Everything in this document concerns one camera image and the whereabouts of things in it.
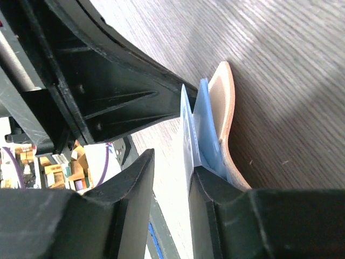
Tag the beige leather card holder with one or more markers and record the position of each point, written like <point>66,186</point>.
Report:
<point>222,97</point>

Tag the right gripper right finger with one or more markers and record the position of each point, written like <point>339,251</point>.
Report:
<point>263,223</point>

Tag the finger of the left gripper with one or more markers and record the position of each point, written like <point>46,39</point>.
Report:
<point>109,87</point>

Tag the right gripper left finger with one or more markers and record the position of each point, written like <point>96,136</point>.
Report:
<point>108,221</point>

